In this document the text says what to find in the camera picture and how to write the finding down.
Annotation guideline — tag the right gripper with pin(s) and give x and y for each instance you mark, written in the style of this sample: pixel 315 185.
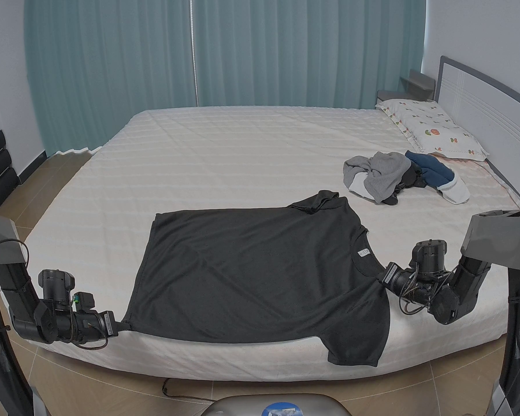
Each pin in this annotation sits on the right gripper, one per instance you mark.
pixel 396 280

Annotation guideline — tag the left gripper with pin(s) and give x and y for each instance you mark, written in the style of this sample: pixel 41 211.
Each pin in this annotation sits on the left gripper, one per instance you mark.
pixel 91 325

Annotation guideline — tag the black T-shirt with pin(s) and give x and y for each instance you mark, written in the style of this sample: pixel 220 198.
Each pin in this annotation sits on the black T-shirt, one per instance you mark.
pixel 251 275

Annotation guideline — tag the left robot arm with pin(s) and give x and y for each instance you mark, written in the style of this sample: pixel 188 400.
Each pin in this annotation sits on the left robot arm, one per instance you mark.
pixel 24 314

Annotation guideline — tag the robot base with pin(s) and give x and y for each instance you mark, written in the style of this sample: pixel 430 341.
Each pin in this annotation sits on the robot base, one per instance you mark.
pixel 277 405

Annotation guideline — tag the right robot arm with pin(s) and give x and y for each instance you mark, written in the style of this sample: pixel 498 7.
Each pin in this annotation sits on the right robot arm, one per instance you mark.
pixel 498 241

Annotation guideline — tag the pile of clothes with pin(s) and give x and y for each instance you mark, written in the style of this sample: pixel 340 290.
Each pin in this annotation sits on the pile of clothes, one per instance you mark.
pixel 385 173

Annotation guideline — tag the bed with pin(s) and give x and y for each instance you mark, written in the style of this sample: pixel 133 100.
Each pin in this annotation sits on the bed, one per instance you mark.
pixel 242 154

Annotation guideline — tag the white printed pillow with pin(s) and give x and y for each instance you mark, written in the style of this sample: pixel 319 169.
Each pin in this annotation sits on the white printed pillow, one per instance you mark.
pixel 433 128

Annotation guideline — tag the grey bedside table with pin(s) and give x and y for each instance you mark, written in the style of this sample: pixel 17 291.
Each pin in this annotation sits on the grey bedside table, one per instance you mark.
pixel 420 82

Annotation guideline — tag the blue-green curtain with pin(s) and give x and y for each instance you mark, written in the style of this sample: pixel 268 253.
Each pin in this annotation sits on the blue-green curtain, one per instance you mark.
pixel 112 59
pixel 307 37

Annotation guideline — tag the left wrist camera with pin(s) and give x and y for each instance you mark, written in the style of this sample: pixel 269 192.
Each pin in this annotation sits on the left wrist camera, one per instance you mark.
pixel 84 302

